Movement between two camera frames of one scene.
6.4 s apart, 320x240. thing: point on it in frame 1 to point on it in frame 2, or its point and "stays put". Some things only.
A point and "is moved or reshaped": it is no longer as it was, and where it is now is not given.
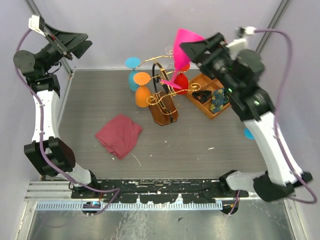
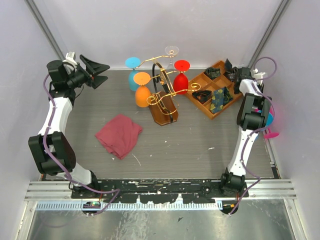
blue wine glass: (132, 62) stays put
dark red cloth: (119, 135) stays put
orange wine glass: (142, 92) stays put
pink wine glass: (180, 58) is moved or reshaped
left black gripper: (69, 40) to (93, 68)
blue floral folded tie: (217, 102) stays put
